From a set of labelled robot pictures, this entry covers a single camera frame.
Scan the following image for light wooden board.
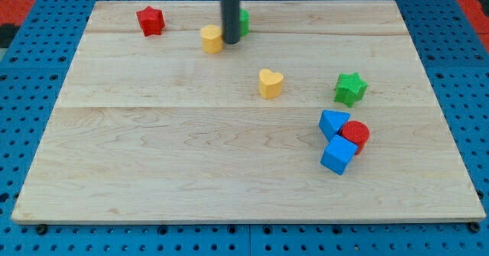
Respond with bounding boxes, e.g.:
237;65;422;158
11;0;486;225

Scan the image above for blue cube block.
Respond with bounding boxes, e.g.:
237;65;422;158
320;134;358;176

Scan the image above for yellow hexagon block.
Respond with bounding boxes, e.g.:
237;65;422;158
200;24;223;53

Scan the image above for green star block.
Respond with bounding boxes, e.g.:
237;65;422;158
334;73;368;108

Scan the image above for red circle block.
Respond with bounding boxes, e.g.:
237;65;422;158
340;121;370;155

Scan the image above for green circle block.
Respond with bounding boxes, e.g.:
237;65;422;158
239;8;250;37

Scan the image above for blue triangle block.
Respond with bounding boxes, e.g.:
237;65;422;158
319;109;351;141

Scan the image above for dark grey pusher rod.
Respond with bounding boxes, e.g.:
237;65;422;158
220;0;240;44

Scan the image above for red star block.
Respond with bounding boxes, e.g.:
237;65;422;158
136;6;165;37

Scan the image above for yellow heart block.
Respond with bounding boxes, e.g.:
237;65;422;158
258;68;284;99

